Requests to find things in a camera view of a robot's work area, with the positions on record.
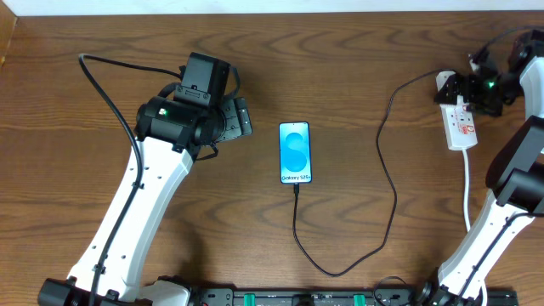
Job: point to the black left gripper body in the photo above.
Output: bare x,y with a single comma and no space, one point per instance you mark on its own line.
237,120

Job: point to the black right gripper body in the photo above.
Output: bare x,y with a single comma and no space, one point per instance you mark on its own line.
461,91

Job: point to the blue Galaxy smartphone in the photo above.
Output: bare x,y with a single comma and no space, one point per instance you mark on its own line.
295,153

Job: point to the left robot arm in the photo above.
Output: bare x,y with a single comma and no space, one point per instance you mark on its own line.
170,135

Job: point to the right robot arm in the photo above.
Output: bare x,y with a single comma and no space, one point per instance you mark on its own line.
515,177

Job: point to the white charger plug adapter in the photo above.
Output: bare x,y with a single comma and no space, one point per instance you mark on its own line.
446,80

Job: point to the white power strip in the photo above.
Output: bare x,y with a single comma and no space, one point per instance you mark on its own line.
459,126

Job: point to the brown cardboard panel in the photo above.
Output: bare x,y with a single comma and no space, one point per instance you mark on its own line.
8,21

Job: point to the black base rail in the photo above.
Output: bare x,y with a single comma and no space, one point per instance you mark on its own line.
230,297

